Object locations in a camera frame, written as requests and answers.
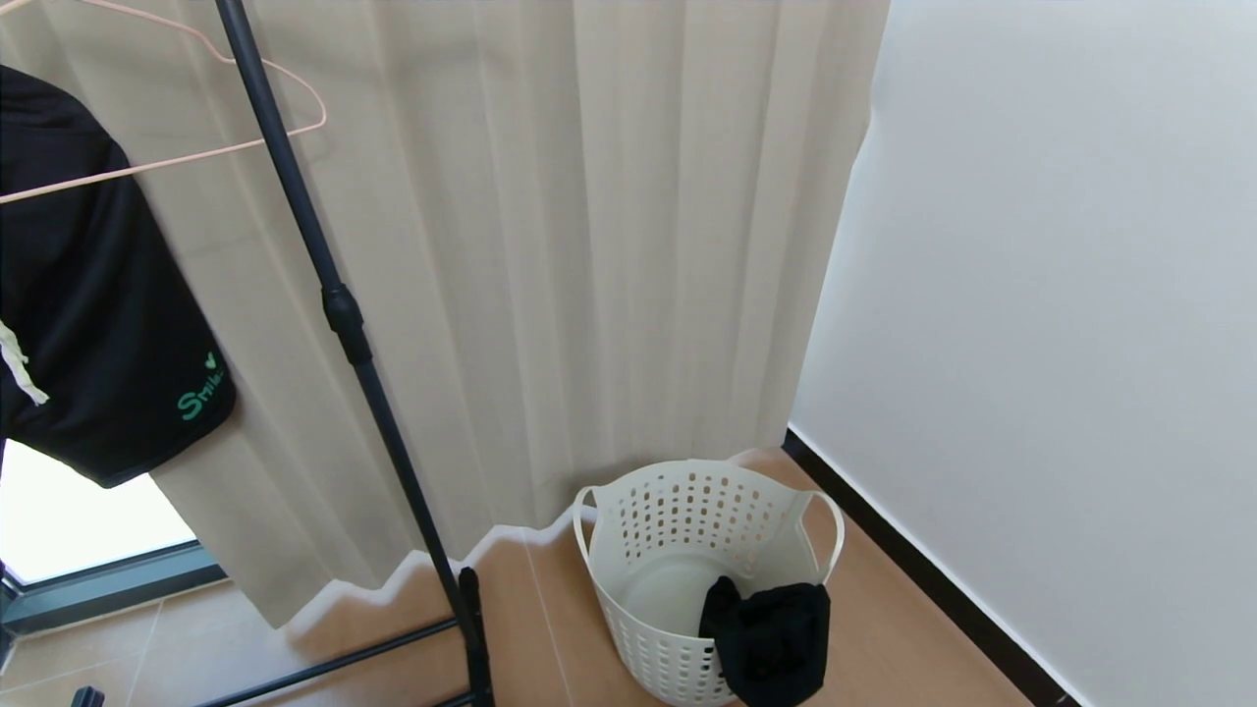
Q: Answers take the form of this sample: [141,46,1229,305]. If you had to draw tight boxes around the black shorts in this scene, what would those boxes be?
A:
[0,64,237,489]

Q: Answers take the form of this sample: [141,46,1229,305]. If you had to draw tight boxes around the white laundry basket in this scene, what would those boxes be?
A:
[573,459,846,707]

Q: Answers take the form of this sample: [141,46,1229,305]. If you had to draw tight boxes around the black clothes rack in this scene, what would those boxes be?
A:
[69,0,497,707]

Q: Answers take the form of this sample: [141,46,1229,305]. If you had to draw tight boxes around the pink clothes hanger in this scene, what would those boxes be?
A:
[0,0,328,205]

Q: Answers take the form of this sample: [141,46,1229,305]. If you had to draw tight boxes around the beige curtain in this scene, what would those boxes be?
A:
[0,0,890,629]

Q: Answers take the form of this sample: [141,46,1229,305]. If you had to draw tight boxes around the black garment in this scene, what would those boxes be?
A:
[699,576,832,707]

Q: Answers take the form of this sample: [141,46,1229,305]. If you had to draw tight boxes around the window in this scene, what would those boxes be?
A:
[0,437,227,669]

